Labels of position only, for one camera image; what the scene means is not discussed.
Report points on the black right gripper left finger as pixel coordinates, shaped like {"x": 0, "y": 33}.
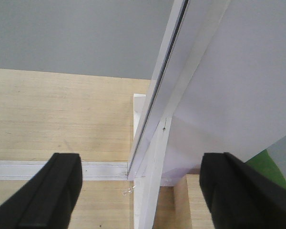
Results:
{"x": 48, "y": 199}

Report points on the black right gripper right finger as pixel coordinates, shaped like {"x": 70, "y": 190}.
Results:
{"x": 238, "y": 197}

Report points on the green cloth pouch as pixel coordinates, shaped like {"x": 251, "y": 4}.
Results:
{"x": 265, "y": 165}

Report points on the light wooden block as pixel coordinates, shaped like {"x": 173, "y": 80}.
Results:
{"x": 191, "y": 211}

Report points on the white side panel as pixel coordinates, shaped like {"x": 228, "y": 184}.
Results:
{"x": 236, "y": 99}

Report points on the white door frame post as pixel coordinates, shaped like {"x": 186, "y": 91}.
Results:
{"x": 189, "y": 30}

